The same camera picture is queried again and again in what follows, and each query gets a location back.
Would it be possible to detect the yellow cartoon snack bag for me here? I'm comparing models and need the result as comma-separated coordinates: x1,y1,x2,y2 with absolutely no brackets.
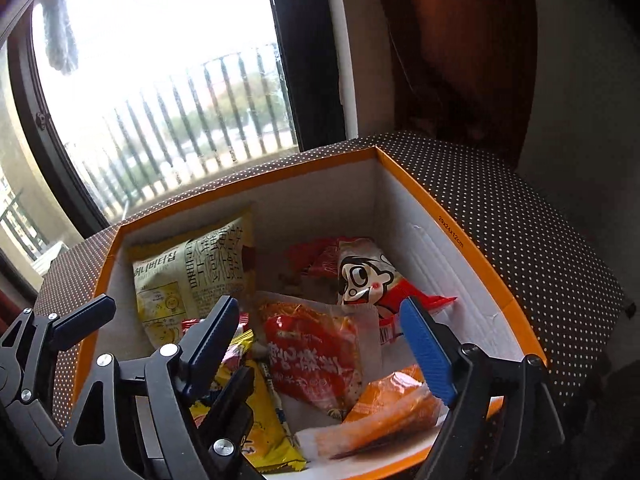
190,330,306,474

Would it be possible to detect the orange clear snack pouch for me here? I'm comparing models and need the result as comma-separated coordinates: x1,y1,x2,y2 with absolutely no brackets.
295,364,446,460

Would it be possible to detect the clear red snack pack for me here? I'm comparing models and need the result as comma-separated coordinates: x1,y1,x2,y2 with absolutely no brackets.
254,292,382,420

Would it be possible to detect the pale yellow chip bag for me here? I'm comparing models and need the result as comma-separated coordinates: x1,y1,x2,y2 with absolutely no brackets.
127,209,256,349

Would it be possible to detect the red cartoon face snack bag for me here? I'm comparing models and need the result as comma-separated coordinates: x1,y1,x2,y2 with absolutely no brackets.
285,236,456,344

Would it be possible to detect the brown polka dot tablecloth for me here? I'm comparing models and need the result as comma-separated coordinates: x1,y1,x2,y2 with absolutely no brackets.
36,132,624,425

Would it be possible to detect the white air conditioner unit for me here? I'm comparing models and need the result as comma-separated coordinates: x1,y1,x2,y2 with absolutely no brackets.
32,240,68,276

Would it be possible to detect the orange cardboard box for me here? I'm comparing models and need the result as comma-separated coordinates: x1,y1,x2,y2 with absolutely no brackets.
71,145,549,480

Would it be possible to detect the balcony metal railing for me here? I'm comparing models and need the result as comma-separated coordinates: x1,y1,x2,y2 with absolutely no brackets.
0,44,298,261

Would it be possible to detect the hanging grey towel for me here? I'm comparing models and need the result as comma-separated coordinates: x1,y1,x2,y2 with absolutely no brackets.
38,0,105,75

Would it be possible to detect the dark red curtain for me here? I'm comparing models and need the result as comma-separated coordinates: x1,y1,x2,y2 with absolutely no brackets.
381,0,538,168

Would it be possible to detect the black sliding door frame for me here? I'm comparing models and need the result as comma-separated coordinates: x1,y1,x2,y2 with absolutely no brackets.
1,0,346,238

